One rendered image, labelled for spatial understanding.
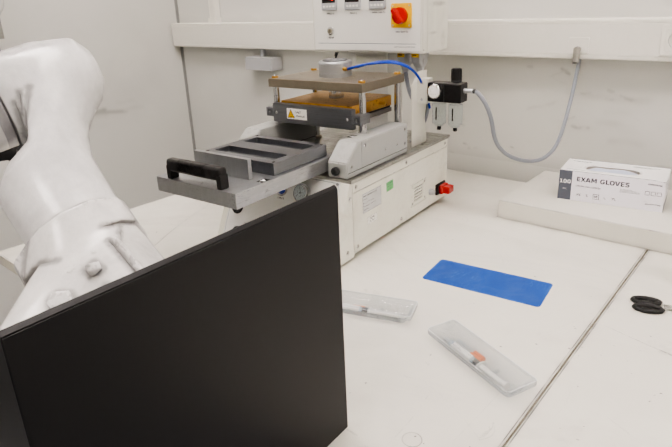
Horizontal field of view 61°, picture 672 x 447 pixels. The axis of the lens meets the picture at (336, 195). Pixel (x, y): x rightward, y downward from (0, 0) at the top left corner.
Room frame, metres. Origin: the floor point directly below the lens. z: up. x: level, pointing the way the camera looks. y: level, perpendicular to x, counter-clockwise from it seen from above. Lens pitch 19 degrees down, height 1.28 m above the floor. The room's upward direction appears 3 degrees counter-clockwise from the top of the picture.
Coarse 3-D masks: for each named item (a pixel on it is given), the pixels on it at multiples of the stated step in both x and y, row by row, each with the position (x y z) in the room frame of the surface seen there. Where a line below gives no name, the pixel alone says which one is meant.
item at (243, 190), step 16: (208, 160) 1.07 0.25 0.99; (224, 160) 1.04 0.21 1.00; (240, 160) 1.02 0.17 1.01; (320, 160) 1.12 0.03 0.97; (160, 176) 1.06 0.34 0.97; (192, 176) 1.05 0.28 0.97; (240, 176) 1.02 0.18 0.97; (256, 176) 1.03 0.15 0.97; (272, 176) 1.02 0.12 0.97; (288, 176) 1.04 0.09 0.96; (304, 176) 1.08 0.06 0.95; (176, 192) 1.03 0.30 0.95; (192, 192) 1.00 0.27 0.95; (208, 192) 0.97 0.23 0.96; (224, 192) 0.95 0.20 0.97; (240, 192) 0.94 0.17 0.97; (256, 192) 0.97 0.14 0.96; (272, 192) 1.00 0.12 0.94
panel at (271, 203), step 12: (312, 180) 1.15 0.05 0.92; (324, 180) 1.13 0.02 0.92; (288, 192) 1.17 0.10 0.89; (312, 192) 1.14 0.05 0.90; (252, 204) 1.22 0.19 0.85; (264, 204) 1.20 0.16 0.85; (276, 204) 1.18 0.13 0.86; (288, 204) 1.16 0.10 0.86; (228, 216) 1.24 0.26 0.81; (240, 216) 1.22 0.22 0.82; (252, 216) 1.20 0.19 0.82; (228, 228) 1.23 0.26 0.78
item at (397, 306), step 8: (344, 296) 0.91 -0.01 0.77; (352, 296) 0.91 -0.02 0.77; (360, 296) 0.90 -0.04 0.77; (368, 296) 0.90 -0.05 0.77; (376, 296) 0.90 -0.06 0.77; (384, 296) 0.90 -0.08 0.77; (344, 304) 0.88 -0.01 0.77; (352, 304) 0.88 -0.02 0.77; (360, 304) 0.88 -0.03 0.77; (368, 304) 0.88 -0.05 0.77; (376, 304) 0.87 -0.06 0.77; (384, 304) 0.87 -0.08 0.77; (392, 304) 0.87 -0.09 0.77; (400, 304) 0.87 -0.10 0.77; (408, 304) 0.87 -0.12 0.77; (384, 312) 0.85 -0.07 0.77; (392, 312) 0.85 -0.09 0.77; (400, 312) 0.84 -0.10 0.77; (408, 312) 0.84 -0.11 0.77
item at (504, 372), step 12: (444, 324) 0.80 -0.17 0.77; (456, 324) 0.80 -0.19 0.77; (444, 336) 0.77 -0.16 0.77; (456, 336) 0.77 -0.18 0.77; (468, 336) 0.76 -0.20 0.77; (456, 348) 0.73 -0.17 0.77; (468, 348) 0.73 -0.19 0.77; (480, 348) 0.73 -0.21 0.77; (492, 348) 0.73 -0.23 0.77; (468, 360) 0.70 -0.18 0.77; (480, 360) 0.70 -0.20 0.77; (492, 360) 0.70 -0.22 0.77; (504, 360) 0.70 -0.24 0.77; (492, 372) 0.67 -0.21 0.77; (504, 372) 0.67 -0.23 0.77; (516, 372) 0.67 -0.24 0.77; (504, 384) 0.65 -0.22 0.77; (516, 384) 0.64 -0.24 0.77
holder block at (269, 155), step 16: (240, 144) 1.19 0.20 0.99; (256, 144) 1.18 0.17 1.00; (272, 144) 1.22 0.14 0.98; (288, 144) 1.20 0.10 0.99; (304, 144) 1.17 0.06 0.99; (320, 144) 1.15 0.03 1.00; (256, 160) 1.05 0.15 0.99; (272, 160) 1.05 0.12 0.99; (288, 160) 1.06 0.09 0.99; (304, 160) 1.10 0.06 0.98
